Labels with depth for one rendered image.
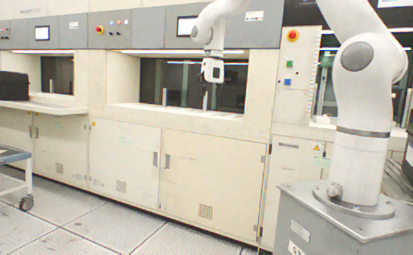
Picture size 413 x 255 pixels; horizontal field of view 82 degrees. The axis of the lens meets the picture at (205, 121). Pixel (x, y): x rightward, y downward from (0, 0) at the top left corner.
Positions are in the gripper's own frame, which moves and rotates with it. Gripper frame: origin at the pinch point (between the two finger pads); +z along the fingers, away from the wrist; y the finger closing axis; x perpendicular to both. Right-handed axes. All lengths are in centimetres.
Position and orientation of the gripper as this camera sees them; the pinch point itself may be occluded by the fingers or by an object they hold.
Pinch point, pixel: (210, 94)
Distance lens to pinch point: 107.3
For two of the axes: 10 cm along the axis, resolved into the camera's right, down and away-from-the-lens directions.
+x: -6.5, -1.5, 7.5
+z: -0.7, 9.9, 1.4
